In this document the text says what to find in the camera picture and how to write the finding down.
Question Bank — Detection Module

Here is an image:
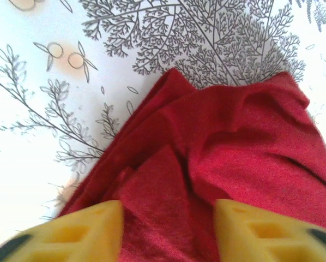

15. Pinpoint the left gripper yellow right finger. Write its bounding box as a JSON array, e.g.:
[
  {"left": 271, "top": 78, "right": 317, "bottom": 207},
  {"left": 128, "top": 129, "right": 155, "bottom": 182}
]
[{"left": 213, "top": 199, "right": 326, "bottom": 262}]

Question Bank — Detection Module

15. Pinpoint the red t-shirt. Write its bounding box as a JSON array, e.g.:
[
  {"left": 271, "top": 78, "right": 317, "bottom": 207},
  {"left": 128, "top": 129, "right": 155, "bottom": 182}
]
[{"left": 58, "top": 68, "right": 326, "bottom": 262}]

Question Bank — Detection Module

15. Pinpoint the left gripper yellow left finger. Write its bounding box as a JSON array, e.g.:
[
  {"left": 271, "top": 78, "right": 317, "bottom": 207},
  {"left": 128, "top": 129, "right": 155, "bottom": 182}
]
[{"left": 0, "top": 200, "right": 124, "bottom": 262}]

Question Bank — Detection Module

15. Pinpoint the floral tablecloth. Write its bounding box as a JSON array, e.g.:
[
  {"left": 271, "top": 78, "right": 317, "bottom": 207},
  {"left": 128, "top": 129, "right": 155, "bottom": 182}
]
[{"left": 0, "top": 0, "right": 326, "bottom": 233}]

